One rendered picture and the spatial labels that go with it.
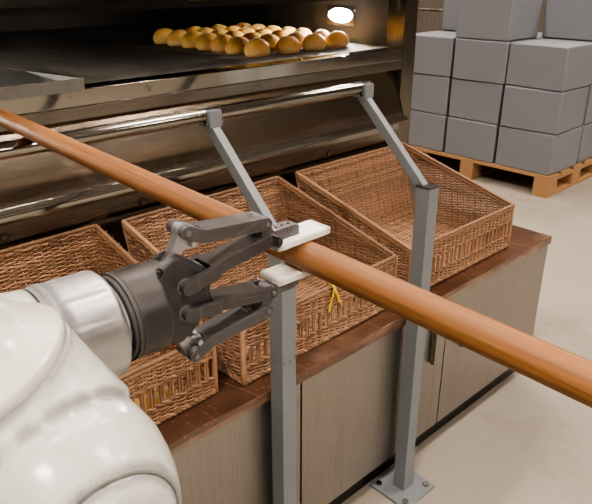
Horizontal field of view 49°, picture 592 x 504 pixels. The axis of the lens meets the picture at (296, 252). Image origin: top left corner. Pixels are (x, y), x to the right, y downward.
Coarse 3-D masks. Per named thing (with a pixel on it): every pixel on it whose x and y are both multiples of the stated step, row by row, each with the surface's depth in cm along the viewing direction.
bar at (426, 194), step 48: (288, 96) 146; (336, 96) 156; (0, 144) 106; (432, 192) 156; (432, 240) 163; (288, 336) 135; (288, 384) 140; (288, 432) 145; (288, 480) 150; (384, 480) 197
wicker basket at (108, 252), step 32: (96, 224) 161; (0, 256) 146; (32, 256) 151; (64, 256) 157; (96, 256) 162; (128, 256) 153; (0, 288) 146; (160, 352) 155; (128, 384) 124; (160, 384) 129; (192, 384) 144; (160, 416) 132
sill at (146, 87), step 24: (384, 48) 226; (192, 72) 174; (216, 72) 175; (240, 72) 181; (264, 72) 187; (288, 72) 193; (312, 72) 200; (48, 96) 146; (72, 96) 150; (96, 96) 154; (120, 96) 158; (144, 96) 162
